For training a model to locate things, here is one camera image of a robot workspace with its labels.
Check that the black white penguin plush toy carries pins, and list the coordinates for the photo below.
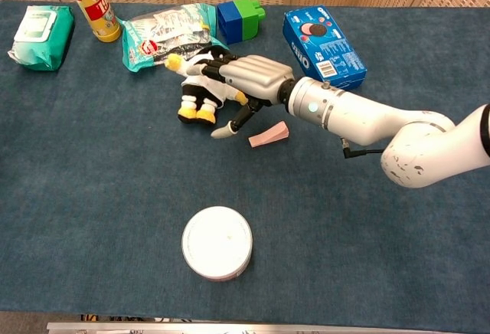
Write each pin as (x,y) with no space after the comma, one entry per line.
(199,89)

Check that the blue Oreo cookie box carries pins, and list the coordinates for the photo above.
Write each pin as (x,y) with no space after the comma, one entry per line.
(324,46)

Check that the round clear-lid tin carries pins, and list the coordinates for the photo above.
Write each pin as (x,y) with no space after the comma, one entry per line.
(216,243)

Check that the green wet wipes pack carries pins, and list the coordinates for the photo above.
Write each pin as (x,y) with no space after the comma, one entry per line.
(40,37)

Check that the teal snack bag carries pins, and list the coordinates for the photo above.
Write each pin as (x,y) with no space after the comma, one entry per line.
(168,35)

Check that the green building block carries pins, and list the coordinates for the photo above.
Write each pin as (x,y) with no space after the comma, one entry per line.
(250,18)

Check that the aluminium frame rail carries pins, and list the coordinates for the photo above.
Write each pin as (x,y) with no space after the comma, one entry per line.
(245,328)

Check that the pink wedge eraser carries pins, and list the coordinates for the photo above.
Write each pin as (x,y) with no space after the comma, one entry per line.
(270,135)

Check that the blue building block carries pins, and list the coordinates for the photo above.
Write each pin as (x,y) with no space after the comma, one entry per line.
(229,21)

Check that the dark blue table cloth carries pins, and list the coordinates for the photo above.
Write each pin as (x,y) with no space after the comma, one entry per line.
(115,158)

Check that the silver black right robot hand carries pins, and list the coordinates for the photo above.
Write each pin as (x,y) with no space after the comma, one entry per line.
(252,75)

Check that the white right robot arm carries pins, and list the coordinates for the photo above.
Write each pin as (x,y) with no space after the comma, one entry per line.
(367,119)

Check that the yellow red canister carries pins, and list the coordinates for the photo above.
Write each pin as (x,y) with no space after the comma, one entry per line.
(95,4)

